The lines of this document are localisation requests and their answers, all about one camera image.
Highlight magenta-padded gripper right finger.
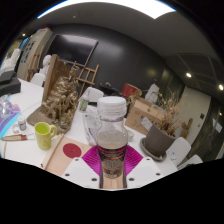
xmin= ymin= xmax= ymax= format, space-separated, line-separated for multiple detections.
xmin=123 ymin=144 xmax=165 ymax=190

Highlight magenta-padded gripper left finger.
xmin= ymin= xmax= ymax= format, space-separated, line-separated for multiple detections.
xmin=61 ymin=144 xmax=103 ymax=190

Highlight clear white-capped drink bottle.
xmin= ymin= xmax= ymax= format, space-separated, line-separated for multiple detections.
xmin=95 ymin=95 xmax=129 ymax=180

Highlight grey pot saucer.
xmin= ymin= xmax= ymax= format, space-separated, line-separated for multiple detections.
xmin=139 ymin=137 xmax=168 ymax=163

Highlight flat round red coaster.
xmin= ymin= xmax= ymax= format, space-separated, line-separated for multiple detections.
xmin=62 ymin=142 xmax=83 ymax=159

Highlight small white cup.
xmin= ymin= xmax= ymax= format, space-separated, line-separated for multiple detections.
xmin=126 ymin=129 xmax=135 ymax=142

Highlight dried plant in grey pot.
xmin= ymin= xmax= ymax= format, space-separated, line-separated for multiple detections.
xmin=143 ymin=89 xmax=183 ymax=158

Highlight grey printed newspaper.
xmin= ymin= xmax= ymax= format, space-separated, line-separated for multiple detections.
xmin=80 ymin=105 xmax=101 ymax=147

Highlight brown cardboard box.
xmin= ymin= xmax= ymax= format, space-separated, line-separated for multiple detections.
xmin=124 ymin=96 xmax=168 ymax=136

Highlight yellow-green mug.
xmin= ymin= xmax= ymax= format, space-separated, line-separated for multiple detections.
xmin=34 ymin=121 xmax=58 ymax=151

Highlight white spray bottle green label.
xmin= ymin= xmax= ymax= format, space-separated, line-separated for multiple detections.
xmin=79 ymin=94 xmax=90 ymax=114

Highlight wooden figure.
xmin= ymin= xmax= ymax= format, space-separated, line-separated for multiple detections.
xmin=180 ymin=117 xmax=194 ymax=139

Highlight white plaster statue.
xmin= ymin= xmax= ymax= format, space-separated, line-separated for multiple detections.
xmin=145 ymin=83 xmax=161 ymax=104

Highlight red box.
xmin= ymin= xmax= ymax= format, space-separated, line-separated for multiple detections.
xmin=120 ymin=82 xmax=143 ymax=99

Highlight small white-lidded jar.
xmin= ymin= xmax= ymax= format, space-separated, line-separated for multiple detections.
xmin=17 ymin=115 xmax=28 ymax=132

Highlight wooden easel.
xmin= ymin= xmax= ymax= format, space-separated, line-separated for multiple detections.
xmin=75 ymin=63 xmax=100 ymax=98
xmin=26 ymin=46 xmax=44 ymax=81

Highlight colourful purple blue book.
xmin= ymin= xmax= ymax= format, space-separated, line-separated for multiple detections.
xmin=0 ymin=94 xmax=22 ymax=138

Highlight white plaster bust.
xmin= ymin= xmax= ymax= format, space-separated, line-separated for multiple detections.
xmin=39 ymin=54 xmax=53 ymax=76

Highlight black flat boxes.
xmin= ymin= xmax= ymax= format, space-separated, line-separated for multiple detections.
xmin=0 ymin=69 xmax=22 ymax=98

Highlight long ceiling light strip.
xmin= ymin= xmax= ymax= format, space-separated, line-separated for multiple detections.
xmin=36 ymin=0 xmax=177 ymax=20

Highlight wooden-handled flat brush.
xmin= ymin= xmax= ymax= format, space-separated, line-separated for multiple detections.
xmin=0 ymin=133 xmax=35 ymax=142

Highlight black wall screen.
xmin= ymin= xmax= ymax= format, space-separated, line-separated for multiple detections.
xmin=44 ymin=33 xmax=99 ymax=66

